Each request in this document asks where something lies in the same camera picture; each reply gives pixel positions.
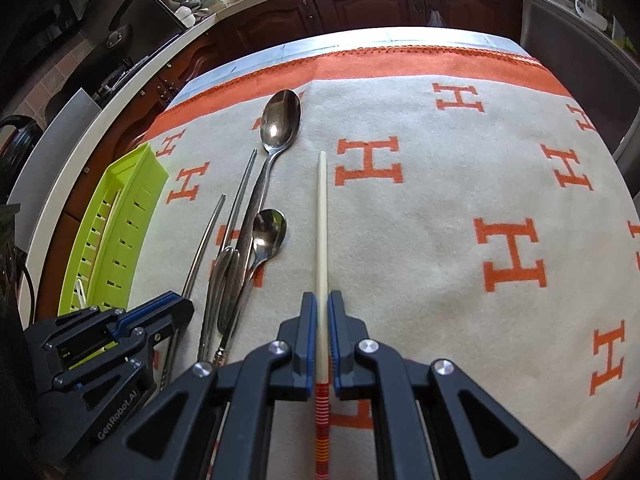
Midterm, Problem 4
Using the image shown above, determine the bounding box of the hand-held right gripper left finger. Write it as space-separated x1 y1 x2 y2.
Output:
75 291 318 480

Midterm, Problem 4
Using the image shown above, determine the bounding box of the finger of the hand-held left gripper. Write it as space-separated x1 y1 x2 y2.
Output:
54 299 197 397
25 290 182 357

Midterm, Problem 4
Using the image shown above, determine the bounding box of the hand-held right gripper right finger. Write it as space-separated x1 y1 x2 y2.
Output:
327 291 581 480

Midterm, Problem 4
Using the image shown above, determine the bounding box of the white chopstick red striped handle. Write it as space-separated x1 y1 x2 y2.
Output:
314 151 332 480

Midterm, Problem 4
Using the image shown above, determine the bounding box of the green plastic utensil tray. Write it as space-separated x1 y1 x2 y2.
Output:
57 141 171 318

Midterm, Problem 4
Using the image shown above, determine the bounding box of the steel fork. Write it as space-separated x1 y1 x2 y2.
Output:
197 246 236 361

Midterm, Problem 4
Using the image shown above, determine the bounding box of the metal chopstick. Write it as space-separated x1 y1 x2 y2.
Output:
197 149 258 361
160 194 227 393

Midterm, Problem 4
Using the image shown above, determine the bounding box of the small steel spoon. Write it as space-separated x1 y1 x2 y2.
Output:
212 208 288 367

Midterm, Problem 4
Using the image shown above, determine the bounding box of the stainless steel panel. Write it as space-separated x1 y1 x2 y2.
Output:
7 87 103 233

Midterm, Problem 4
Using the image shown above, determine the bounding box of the black wok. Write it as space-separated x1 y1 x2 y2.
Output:
0 115 43 181

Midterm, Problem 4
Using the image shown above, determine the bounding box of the orange and grey patterned blanket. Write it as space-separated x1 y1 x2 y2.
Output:
135 35 640 480

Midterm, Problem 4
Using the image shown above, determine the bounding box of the large steel spoon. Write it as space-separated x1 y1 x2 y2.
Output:
217 89 303 336

